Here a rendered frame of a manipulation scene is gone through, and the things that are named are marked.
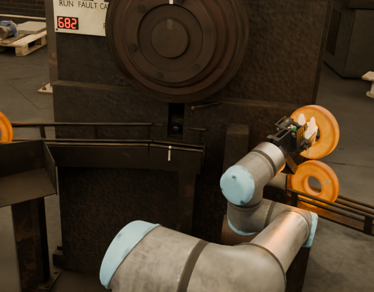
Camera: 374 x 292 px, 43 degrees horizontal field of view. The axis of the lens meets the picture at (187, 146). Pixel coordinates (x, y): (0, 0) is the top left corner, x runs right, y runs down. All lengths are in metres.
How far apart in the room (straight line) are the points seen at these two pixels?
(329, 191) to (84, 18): 1.03
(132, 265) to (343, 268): 1.82
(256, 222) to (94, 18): 0.95
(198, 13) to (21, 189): 0.82
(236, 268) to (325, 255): 1.82
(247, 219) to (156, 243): 0.57
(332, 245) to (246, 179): 1.48
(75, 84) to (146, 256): 1.23
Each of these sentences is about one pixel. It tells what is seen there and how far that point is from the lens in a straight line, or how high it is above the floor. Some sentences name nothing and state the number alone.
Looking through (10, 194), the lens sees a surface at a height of 0.60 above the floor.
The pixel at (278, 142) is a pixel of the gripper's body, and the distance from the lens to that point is 1.25.
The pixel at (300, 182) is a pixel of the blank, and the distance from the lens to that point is 1.58.
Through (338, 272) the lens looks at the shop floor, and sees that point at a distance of 2.42.
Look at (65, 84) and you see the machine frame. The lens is 1.86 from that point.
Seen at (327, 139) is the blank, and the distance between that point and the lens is 1.40.
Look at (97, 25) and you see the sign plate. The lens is 1.79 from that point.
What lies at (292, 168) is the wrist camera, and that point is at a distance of 1.35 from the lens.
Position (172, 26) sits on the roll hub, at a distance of 1.48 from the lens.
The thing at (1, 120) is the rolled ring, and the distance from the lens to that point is 1.92.
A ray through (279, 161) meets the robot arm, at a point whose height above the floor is 0.90.
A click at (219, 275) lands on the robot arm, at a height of 0.98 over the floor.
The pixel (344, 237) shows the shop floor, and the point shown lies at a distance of 2.68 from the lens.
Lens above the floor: 1.41
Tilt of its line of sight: 24 degrees down
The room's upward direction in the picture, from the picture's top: 3 degrees clockwise
